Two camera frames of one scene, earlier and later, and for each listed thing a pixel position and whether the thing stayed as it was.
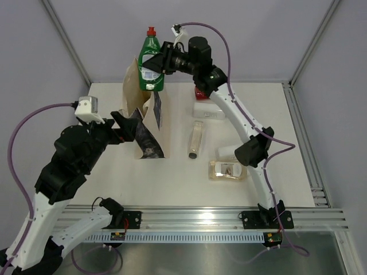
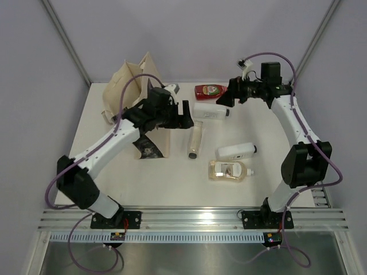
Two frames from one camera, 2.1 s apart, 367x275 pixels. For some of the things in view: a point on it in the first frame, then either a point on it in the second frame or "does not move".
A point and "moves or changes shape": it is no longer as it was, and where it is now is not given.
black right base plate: (266, 219) does not move
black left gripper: (128, 126) to (180, 121)
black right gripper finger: (155, 81) to (230, 102)
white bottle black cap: (203, 110) does not move
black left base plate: (133, 219) does not move
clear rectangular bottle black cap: (196, 139) does not move
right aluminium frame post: (314, 40) does not move
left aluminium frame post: (67, 40) does not move
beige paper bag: (153, 123) moves or changes shape
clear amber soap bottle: (227, 170) does not move
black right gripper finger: (155, 63) to (225, 99)
